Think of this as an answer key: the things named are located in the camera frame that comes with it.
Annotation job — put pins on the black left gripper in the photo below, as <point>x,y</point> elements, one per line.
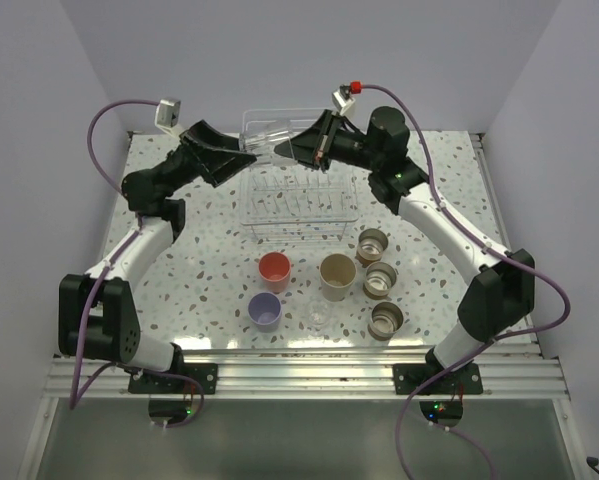
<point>214,156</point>

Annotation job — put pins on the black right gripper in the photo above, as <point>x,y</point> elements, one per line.
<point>314,146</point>

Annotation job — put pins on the clear faceted glass cup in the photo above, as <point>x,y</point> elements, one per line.
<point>261,137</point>

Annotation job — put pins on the steel cup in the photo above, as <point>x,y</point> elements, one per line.
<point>380,278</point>
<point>371,246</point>
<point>385,321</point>

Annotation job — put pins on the beige plastic cup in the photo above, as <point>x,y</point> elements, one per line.
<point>337,274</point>

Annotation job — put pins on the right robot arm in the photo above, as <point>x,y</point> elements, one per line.
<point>500,286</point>

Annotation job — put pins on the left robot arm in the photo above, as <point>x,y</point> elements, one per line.
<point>97,317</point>

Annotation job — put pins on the coral red plastic cup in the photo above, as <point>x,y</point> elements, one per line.
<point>275,271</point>

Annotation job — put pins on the small clear glass cup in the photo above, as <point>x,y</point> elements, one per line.
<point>319,316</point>

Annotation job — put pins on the lilac plastic cup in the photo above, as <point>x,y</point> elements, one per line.
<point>264,310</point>

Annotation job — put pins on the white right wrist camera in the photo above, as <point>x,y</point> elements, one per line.
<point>343,99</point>

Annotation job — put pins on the clear wire dish rack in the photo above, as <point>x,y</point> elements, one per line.
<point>282,201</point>

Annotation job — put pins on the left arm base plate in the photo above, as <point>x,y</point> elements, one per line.
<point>190,377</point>

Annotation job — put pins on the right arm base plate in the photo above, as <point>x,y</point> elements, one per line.
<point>410,377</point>

